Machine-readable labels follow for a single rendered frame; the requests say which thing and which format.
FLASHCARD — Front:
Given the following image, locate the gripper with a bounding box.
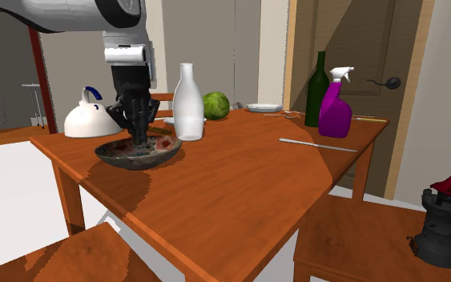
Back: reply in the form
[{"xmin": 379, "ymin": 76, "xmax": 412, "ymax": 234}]
[{"xmin": 105, "ymin": 63, "xmax": 161, "ymax": 145}]

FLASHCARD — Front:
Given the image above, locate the yellow-green pickle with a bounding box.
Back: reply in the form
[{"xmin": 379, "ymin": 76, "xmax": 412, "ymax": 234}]
[{"xmin": 147, "ymin": 125, "xmax": 174, "ymax": 136}]

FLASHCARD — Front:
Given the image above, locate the wooden chair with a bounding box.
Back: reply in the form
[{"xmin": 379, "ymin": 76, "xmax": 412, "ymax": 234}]
[
  {"xmin": 150, "ymin": 92, "xmax": 176, "ymax": 119},
  {"xmin": 0, "ymin": 221, "xmax": 164, "ymax": 282},
  {"xmin": 293, "ymin": 139, "xmax": 451, "ymax": 282}
]

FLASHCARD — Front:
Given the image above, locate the patterned ceramic bowl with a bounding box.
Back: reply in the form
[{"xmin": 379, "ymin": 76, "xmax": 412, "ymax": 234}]
[{"xmin": 94, "ymin": 134, "xmax": 183, "ymax": 171}]

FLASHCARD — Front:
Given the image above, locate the white bottle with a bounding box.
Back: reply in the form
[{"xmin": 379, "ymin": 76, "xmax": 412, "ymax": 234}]
[{"xmin": 171, "ymin": 62, "xmax": 205, "ymax": 142}]

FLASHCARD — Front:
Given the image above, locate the green cabbage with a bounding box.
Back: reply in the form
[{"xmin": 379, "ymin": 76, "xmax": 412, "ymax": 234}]
[{"xmin": 203, "ymin": 91, "xmax": 232, "ymax": 122}]

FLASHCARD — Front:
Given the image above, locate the wooden table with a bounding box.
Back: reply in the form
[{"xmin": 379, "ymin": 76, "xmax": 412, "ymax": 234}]
[{"xmin": 30, "ymin": 108, "xmax": 391, "ymax": 282}]

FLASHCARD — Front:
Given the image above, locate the white plate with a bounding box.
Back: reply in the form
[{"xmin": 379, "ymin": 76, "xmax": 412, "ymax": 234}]
[{"xmin": 245, "ymin": 103, "xmax": 284, "ymax": 114}]

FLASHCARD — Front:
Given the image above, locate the silver knife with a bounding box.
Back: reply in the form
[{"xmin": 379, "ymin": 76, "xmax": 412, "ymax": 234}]
[{"xmin": 278, "ymin": 137, "xmax": 359, "ymax": 153}]

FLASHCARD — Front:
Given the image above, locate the dark green glass bottle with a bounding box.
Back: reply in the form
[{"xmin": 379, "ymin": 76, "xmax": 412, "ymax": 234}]
[{"xmin": 304, "ymin": 50, "xmax": 331, "ymax": 128}]

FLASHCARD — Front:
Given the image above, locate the purple spray bottle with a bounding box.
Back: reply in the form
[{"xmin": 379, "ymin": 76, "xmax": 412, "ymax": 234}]
[{"xmin": 317, "ymin": 66, "xmax": 356, "ymax": 139}]

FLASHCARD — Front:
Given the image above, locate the yellow pen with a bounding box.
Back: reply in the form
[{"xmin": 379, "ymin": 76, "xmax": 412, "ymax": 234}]
[{"xmin": 351, "ymin": 115, "xmax": 389, "ymax": 123}]

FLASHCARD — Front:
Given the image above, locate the brown wooden door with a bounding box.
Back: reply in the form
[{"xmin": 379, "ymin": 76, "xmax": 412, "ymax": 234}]
[{"xmin": 282, "ymin": 0, "xmax": 437, "ymax": 201}]

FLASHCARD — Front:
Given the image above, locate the grey toy castle tower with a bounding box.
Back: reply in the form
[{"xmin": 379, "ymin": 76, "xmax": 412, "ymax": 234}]
[{"xmin": 405, "ymin": 161, "xmax": 451, "ymax": 270}]

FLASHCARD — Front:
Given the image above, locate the white kettle with blue handle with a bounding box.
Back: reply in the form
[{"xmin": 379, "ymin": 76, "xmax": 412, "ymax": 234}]
[{"xmin": 63, "ymin": 86, "xmax": 125, "ymax": 139}]

